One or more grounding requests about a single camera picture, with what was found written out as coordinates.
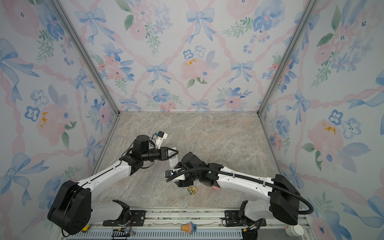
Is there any white remote control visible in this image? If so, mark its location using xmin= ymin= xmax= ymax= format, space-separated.
xmin=168 ymin=155 xmax=179 ymax=170

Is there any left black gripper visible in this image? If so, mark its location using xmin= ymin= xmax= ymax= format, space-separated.
xmin=142 ymin=147 xmax=178 ymax=163

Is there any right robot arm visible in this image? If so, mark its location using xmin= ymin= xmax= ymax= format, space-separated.
xmin=175 ymin=152 xmax=300 ymax=226

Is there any aluminium front rail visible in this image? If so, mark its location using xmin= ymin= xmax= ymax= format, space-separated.
xmin=51 ymin=208 xmax=315 ymax=240

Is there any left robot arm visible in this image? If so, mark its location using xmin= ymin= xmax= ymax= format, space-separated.
xmin=48 ymin=132 xmax=179 ymax=238

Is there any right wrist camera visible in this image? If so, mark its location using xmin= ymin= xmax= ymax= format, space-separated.
xmin=165 ymin=169 xmax=186 ymax=182

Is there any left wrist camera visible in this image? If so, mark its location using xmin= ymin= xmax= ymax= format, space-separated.
xmin=155 ymin=131 xmax=168 ymax=149

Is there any green yellow battery pack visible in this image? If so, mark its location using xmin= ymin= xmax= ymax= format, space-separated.
xmin=188 ymin=186 xmax=197 ymax=195

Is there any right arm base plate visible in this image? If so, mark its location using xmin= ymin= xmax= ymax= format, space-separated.
xmin=222 ymin=210 xmax=267 ymax=228

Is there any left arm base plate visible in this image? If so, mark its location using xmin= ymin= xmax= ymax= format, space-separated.
xmin=103 ymin=210 xmax=146 ymax=227

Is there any pink blue plush toy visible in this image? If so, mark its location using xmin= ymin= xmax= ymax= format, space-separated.
xmin=181 ymin=222 xmax=197 ymax=234

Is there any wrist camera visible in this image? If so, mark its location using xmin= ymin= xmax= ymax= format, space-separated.
xmin=165 ymin=169 xmax=186 ymax=182
xmin=155 ymin=131 xmax=168 ymax=149

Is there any yellow duck toy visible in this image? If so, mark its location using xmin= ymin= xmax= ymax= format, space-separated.
xmin=82 ymin=225 xmax=90 ymax=233

